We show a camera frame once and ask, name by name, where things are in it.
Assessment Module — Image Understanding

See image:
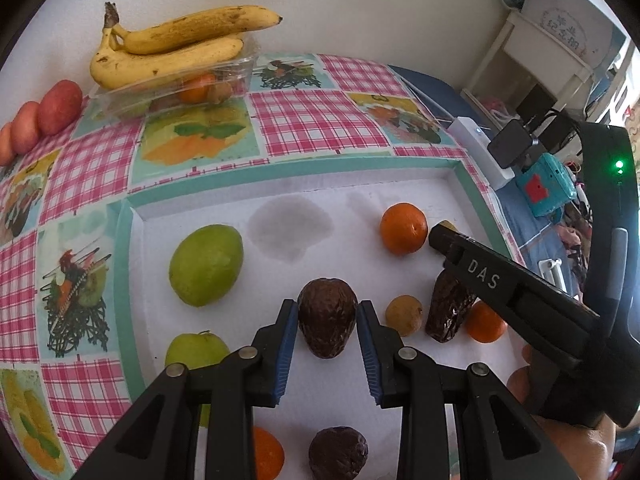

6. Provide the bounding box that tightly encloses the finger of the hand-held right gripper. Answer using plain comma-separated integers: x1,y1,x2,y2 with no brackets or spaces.
428,223,472,271

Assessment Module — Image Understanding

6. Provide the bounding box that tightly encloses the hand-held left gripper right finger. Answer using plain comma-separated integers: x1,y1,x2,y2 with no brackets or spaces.
355,300,582,480

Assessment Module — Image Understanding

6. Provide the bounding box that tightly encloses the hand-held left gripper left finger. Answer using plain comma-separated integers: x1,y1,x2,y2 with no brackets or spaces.
74,299,299,480

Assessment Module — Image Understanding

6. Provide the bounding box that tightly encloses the dark wrinkled dried date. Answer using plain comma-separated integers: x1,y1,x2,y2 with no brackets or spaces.
425,267,479,344

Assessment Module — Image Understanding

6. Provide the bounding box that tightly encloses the green apple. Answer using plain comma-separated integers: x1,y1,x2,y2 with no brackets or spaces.
165,330,231,429

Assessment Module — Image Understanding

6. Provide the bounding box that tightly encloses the person's right hand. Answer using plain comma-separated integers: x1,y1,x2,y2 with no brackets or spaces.
506,345,619,480

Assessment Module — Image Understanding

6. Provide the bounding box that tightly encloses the white plastic stand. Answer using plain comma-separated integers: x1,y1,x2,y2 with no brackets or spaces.
538,258,569,291

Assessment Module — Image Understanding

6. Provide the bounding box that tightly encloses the large orange tangerine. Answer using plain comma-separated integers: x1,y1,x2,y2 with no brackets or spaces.
380,202,430,256

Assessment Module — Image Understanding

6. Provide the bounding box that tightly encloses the small orange tangerine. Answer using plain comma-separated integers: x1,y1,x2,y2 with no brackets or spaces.
465,300,509,344
252,426,286,480
177,73,219,105

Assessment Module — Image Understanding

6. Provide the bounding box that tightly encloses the white power strip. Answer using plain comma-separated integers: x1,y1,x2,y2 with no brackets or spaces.
447,116,516,191

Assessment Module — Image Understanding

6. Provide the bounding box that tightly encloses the round dark brown avocado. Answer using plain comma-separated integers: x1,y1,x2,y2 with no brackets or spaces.
308,426,370,480

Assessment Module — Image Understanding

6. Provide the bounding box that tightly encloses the teal device with red patch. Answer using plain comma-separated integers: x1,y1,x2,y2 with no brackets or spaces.
515,152,579,219

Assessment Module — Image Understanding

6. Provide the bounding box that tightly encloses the large green mango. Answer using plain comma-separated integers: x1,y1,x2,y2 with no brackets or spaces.
168,224,245,307

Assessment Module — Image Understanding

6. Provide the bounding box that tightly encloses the black power adapter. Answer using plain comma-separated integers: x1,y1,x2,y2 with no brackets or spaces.
487,120,541,169

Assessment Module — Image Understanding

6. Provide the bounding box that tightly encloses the black box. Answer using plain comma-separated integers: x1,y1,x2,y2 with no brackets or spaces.
514,83,556,122
540,114,577,152

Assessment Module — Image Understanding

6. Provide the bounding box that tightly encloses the checkered printed tablecloth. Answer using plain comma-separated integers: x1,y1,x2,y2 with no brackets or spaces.
0,52,532,480

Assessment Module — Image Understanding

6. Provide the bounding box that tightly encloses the white shelf unit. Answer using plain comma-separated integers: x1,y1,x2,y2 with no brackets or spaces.
460,7,622,128

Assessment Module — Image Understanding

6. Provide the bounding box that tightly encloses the white printed storage box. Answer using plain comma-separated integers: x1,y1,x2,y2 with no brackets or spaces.
520,0,619,64

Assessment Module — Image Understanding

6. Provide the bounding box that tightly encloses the clear plastic container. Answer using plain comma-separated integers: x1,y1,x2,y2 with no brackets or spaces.
87,39,262,122

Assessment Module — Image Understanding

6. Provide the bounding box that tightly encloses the yellow spotted banana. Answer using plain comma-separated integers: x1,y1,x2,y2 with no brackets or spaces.
103,1,284,56
89,35,246,91

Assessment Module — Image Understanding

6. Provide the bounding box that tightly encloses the thin white cable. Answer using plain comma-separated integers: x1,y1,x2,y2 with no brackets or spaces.
399,66,457,127

